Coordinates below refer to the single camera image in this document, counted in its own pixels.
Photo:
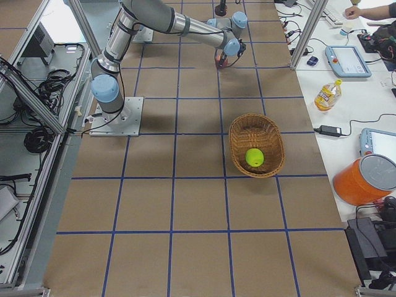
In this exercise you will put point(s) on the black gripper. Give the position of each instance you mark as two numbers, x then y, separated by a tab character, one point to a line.
223	57

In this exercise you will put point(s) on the red yellow apple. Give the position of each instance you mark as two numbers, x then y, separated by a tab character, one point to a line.
221	61

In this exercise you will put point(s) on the green apple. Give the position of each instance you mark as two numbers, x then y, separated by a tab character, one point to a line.
254	157

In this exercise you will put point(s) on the dark red apple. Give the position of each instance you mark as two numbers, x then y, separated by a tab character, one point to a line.
220	11

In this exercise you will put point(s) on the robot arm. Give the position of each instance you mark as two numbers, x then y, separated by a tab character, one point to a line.
138	18

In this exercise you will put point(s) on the wicker basket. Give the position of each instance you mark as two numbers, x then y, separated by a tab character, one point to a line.
253	130

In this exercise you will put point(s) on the juice bottle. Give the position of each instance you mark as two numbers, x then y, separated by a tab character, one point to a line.
328	95

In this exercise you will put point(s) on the black power adapter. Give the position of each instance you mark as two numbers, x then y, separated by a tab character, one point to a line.
328	131

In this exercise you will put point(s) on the teach pendant tablet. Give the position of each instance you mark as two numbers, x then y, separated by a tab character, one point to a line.
377	142

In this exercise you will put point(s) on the orange bucket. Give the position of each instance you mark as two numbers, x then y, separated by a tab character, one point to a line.
366	180

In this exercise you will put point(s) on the aluminium frame post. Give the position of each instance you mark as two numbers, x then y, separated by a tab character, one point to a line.
308	30

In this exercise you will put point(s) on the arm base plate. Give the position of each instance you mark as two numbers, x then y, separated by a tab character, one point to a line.
127	123

